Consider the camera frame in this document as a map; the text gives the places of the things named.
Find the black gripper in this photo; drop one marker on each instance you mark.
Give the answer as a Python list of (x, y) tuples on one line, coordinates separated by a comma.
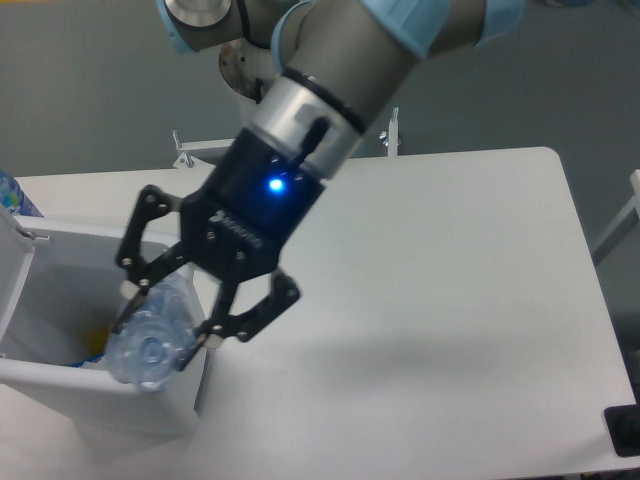
[(233, 227)]

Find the clear crushed plastic bottle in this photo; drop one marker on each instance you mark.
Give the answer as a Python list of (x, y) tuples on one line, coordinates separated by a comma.
[(149, 347)]

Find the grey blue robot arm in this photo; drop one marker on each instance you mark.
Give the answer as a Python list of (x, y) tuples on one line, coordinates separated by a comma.
[(339, 63)]

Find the yellow trash piece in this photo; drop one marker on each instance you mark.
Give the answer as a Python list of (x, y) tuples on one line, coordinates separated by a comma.
[(97, 339)]

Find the white plastic trash can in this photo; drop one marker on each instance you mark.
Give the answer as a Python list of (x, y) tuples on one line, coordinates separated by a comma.
[(59, 284)]

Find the blue patterned bottle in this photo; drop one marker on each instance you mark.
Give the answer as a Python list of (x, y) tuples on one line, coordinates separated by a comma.
[(14, 199)]

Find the black device at table edge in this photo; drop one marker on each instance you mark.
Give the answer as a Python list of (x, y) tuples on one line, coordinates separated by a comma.
[(623, 425)]

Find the white pedestal base frame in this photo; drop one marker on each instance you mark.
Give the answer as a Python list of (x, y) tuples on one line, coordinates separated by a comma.
[(193, 153)]

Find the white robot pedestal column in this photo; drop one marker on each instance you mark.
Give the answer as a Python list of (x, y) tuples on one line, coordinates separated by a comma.
[(249, 71)]

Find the white frame at right edge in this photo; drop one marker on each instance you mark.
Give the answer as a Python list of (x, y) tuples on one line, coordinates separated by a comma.
[(620, 226)]

